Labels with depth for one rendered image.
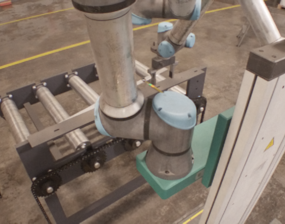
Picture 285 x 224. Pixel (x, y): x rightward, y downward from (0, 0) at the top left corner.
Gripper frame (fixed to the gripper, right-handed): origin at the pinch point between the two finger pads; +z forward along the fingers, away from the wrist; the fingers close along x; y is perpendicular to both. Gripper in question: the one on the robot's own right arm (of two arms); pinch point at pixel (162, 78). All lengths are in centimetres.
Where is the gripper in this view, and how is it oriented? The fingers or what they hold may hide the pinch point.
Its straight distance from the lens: 141.0
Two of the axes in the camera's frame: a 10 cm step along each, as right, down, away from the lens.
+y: 6.0, 4.9, -6.3
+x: 8.0, -3.7, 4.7
